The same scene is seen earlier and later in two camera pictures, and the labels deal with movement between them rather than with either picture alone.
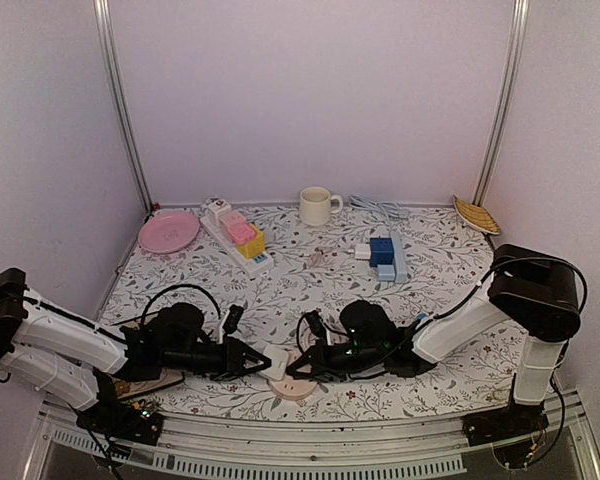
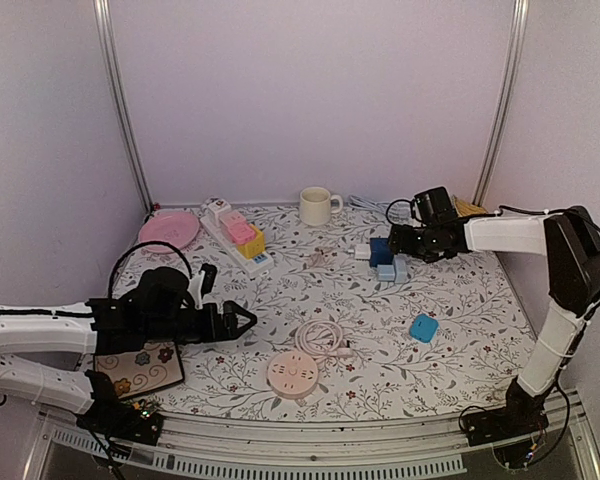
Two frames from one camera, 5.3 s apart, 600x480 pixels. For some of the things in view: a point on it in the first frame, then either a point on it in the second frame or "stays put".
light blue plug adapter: (386, 272) stays put
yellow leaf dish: (477, 216) stays put
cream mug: (317, 204) stays put
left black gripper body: (211, 364) → (202, 332)
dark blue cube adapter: (381, 251) stays put
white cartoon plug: (216, 206) stays put
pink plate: (166, 231) stays put
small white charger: (362, 251) stays put
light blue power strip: (400, 267) stays put
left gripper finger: (251, 352) → (230, 323)
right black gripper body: (339, 364) → (425, 247)
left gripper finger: (241, 372) → (237, 333)
